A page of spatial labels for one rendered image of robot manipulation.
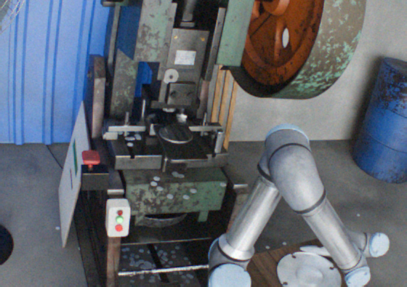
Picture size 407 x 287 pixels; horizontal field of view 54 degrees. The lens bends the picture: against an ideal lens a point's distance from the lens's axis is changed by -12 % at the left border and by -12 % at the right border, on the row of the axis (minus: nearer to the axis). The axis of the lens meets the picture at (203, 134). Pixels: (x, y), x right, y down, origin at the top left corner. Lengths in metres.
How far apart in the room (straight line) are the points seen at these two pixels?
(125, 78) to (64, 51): 0.99
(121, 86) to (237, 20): 0.58
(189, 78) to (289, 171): 0.70
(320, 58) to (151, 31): 0.55
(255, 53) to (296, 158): 0.90
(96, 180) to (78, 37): 1.38
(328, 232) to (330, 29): 0.63
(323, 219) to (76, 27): 2.02
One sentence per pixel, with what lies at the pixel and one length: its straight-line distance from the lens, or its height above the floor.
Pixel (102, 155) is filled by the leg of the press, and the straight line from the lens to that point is 1.76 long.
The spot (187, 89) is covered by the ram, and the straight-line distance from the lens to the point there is 1.59.
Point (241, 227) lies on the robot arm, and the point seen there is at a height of 0.79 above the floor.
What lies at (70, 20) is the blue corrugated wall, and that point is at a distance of 2.70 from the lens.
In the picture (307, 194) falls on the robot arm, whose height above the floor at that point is 1.02.
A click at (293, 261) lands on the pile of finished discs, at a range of 1.87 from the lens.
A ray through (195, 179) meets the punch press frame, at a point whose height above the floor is 0.64.
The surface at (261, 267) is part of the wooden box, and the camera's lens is 1.79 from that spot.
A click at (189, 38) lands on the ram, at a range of 1.55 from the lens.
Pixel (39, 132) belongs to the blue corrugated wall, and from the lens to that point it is 2.98.
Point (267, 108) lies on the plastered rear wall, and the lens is 3.38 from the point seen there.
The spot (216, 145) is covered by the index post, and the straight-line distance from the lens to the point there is 1.71.
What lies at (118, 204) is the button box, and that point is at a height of 0.63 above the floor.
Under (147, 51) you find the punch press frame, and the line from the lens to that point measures 1.48.
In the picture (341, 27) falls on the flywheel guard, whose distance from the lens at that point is 1.42.
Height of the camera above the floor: 1.55
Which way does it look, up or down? 27 degrees down
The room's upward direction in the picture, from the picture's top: 12 degrees clockwise
